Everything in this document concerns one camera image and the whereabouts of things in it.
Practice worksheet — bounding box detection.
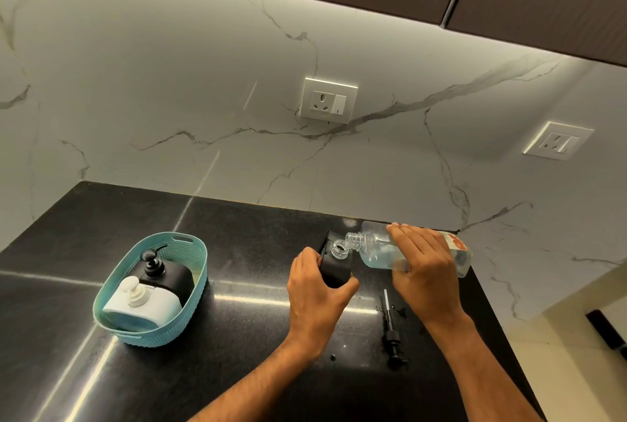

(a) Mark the white wall socket with switch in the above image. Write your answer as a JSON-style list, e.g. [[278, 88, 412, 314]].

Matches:
[[298, 76, 359, 125]]

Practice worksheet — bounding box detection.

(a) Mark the white soap dispenser with pump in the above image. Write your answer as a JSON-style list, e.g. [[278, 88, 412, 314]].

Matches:
[[102, 276, 183, 331]]

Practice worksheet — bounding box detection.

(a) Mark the person's left hand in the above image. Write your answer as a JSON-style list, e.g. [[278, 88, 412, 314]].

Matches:
[[286, 247, 361, 357]]

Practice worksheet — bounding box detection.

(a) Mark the black object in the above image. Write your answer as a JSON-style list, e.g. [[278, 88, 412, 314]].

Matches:
[[585, 309, 627, 362]]

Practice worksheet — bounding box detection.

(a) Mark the clear plastic refill bottle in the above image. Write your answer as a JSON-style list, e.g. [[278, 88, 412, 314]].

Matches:
[[330, 221, 474, 279]]

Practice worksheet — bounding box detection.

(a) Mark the person's right forearm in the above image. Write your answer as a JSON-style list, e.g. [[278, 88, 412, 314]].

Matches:
[[425, 315, 542, 422]]

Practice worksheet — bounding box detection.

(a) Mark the black soap dispenser bottle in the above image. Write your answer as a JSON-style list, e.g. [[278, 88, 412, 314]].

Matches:
[[318, 230, 354, 289]]

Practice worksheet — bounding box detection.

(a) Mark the black soap dispenser with pump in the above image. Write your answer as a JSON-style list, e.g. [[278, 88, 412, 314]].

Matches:
[[129, 245, 196, 308]]

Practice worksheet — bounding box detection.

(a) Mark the person's left forearm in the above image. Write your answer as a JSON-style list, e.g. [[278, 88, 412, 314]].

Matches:
[[188, 333, 320, 422]]

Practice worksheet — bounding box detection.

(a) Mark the teal plastic basket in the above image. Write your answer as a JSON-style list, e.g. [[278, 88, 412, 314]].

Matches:
[[92, 232, 209, 349]]

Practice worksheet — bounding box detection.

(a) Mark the person's right hand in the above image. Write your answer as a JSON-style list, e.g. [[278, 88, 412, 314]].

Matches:
[[386, 223, 472, 330]]

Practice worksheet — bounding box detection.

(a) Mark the black pump head with tube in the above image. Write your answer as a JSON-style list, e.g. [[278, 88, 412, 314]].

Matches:
[[381, 288, 410, 371]]

